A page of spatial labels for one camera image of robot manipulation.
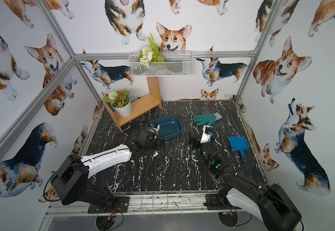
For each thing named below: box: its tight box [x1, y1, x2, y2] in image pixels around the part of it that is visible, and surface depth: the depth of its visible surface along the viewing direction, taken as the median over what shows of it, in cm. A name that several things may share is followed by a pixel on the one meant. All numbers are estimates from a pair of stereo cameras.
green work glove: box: [193, 112, 223, 126], surface depth 112 cm
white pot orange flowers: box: [102, 88, 132, 117], surface depth 96 cm
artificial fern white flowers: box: [136, 32, 165, 67], surface depth 82 cm
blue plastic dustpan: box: [227, 135, 250, 162], surface depth 97 cm
